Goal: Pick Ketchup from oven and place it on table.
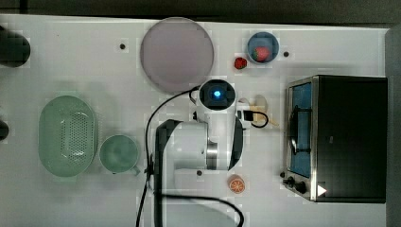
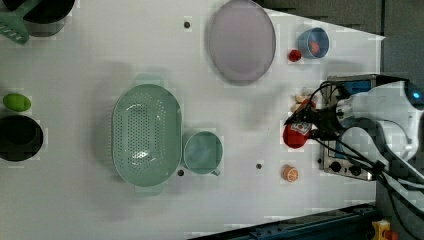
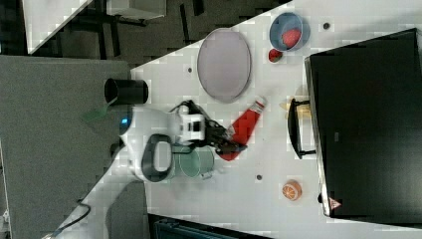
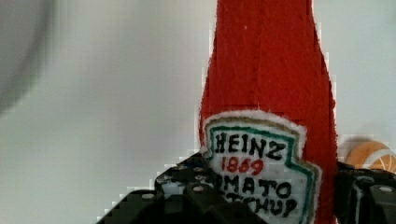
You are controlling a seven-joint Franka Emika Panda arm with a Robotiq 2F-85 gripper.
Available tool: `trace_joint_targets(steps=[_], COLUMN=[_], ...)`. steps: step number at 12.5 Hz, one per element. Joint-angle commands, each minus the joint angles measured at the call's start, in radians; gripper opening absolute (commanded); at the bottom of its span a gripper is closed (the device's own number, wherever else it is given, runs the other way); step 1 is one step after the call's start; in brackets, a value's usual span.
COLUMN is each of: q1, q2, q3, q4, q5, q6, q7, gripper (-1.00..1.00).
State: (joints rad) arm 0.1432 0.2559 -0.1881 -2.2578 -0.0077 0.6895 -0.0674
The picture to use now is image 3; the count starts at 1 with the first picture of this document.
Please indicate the orange slice toy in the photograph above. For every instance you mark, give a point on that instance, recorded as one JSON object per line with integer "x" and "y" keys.
{"x": 292, "y": 190}

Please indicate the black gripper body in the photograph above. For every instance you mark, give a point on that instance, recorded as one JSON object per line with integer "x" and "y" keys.
{"x": 216, "y": 135}

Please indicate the blue bowl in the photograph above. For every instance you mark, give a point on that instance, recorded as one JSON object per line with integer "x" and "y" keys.
{"x": 285, "y": 22}

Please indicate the peeled banana toy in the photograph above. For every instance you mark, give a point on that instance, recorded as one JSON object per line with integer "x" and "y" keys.
{"x": 301, "y": 94}

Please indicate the strawberry in bowl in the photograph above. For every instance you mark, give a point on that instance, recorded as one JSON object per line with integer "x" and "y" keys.
{"x": 291, "y": 37}

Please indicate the strawberry on table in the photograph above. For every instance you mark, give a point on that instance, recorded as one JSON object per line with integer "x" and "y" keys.
{"x": 274, "y": 55}

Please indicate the blue crate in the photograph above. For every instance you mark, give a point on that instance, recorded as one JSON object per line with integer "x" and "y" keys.
{"x": 178, "y": 229}

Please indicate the red ketchup bottle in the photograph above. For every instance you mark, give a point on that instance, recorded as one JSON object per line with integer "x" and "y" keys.
{"x": 245, "y": 124}

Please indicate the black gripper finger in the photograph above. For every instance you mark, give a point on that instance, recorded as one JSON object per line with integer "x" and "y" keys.
{"x": 229, "y": 131}
{"x": 230, "y": 147}

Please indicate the upper black cylinder post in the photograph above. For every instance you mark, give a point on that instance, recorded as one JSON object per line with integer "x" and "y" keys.
{"x": 126, "y": 92}

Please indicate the grey round plate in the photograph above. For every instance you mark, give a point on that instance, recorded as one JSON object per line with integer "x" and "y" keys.
{"x": 224, "y": 65}

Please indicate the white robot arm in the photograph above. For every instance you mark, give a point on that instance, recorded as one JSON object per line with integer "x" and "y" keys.
{"x": 147, "y": 135}

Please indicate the black oven door handle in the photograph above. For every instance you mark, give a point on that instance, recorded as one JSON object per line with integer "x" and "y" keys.
{"x": 294, "y": 129}

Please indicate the green cup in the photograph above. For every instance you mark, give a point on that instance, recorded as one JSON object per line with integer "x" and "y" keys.
{"x": 197, "y": 163}

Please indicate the white side table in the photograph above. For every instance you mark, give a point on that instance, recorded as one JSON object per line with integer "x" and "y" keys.
{"x": 44, "y": 18}

